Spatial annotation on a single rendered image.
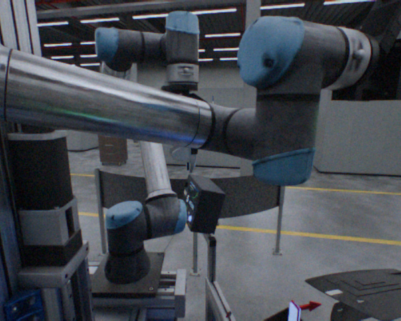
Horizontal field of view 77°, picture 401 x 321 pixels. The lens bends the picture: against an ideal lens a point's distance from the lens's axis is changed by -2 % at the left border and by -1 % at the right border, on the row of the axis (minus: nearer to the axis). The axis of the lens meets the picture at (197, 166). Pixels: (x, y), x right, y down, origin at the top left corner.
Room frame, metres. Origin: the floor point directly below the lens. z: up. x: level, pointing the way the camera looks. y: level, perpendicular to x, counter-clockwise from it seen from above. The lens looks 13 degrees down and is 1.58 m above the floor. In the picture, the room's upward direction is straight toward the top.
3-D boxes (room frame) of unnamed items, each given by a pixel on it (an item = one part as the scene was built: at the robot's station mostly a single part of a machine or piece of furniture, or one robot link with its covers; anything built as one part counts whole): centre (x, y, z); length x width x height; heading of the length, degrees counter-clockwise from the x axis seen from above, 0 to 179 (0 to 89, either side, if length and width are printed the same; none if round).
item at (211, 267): (0.94, -0.06, 0.96); 0.03 x 0.03 x 0.20; 14
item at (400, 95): (0.39, -0.26, 1.63); 0.12 x 0.08 x 0.09; 114
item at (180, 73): (0.63, 0.03, 1.65); 0.08 x 0.08 x 0.05
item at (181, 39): (0.63, 0.04, 1.73); 0.09 x 0.08 x 0.11; 24
